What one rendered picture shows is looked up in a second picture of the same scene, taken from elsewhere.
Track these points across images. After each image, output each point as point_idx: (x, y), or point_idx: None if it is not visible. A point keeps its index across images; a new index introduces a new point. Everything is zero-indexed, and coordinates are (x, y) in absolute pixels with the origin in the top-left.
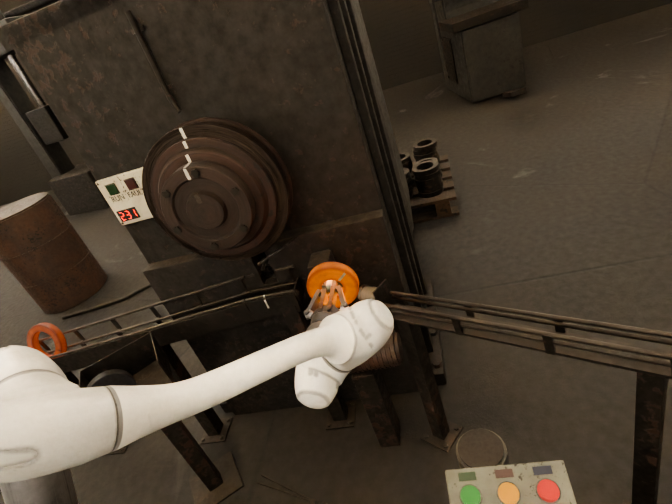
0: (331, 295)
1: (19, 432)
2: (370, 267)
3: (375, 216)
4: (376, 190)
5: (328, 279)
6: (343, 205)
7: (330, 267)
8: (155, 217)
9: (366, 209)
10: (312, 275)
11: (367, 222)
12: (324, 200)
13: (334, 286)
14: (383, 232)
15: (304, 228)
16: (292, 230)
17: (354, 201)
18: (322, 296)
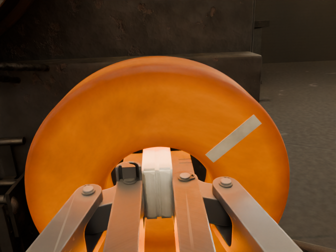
0: (196, 240)
1: None
2: (199, 174)
3: (244, 54)
4: (251, 4)
5: (156, 141)
6: (172, 24)
7: (190, 68)
8: None
9: (218, 45)
10: (73, 100)
11: (225, 63)
12: (134, 1)
13: (197, 181)
14: (252, 96)
15: (72, 59)
16: (43, 60)
17: (198, 19)
18: (119, 238)
